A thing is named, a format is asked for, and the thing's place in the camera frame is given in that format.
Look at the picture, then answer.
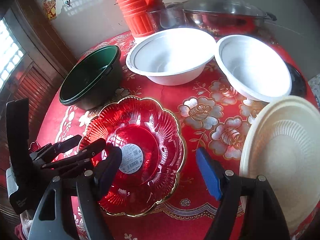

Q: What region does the red glass scalloped plate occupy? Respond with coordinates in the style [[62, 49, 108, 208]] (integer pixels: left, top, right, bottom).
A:
[[78, 96, 187, 217]]

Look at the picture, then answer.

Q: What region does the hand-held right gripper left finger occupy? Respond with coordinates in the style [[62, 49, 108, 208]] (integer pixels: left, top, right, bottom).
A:
[[27, 146, 123, 240]]

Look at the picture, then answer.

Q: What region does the cream round plate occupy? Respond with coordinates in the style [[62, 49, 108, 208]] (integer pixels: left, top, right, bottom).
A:
[[239, 95, 320, 233]]

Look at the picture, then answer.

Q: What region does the small white bowl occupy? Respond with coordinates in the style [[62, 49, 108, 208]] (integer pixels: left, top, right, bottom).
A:
[[215, 35, 293, 103]]

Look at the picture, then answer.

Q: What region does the clear glass pitcher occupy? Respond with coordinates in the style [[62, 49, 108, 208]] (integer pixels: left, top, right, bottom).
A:
[[146, 2, 188, 32]]

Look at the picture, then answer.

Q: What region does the black round tray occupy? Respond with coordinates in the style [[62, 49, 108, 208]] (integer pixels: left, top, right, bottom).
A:
[[285, 61, 307, 98]]

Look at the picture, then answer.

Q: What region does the large white bowl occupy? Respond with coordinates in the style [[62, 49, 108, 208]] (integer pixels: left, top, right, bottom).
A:
[[125, 27, 217, 85]]

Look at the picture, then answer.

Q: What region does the stainless steel pot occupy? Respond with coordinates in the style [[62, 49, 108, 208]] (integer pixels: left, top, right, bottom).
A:
[[184, 9, 277, 37]]

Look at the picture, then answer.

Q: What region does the dark green bowl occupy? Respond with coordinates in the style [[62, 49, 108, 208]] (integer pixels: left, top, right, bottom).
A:
[[59, 45, 123, 110]]

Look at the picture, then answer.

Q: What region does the glass pot lid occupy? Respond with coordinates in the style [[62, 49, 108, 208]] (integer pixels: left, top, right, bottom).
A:
[[182, 0, 267, 18]]

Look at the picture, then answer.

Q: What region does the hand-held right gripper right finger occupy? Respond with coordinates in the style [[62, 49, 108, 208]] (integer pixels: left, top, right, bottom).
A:
[[195, 147, 291, 240]]

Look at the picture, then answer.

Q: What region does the orange ribbed thermos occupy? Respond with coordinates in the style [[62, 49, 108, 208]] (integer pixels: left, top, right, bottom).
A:
[[104, 0, 165, 39]]

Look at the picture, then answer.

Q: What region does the wooden slatted door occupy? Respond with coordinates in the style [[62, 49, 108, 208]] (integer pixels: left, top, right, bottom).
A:
[[0, 0, 75, 195]]

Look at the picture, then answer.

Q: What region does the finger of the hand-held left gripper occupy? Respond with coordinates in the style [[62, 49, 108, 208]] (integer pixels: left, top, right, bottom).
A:
[[29, 134, 83, 161], [41, 138, 107, 173]]

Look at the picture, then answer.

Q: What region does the red white wall decoration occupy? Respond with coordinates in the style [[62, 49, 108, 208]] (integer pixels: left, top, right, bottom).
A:
[[41, 0, 64, 20]]

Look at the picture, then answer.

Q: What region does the grid window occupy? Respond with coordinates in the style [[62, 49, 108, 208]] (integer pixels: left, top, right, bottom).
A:
[[0, 17, 25, 90]]

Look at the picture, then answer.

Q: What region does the red floral tablecloth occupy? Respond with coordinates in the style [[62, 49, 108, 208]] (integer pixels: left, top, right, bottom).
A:
[[37, 30, 320, 240]]

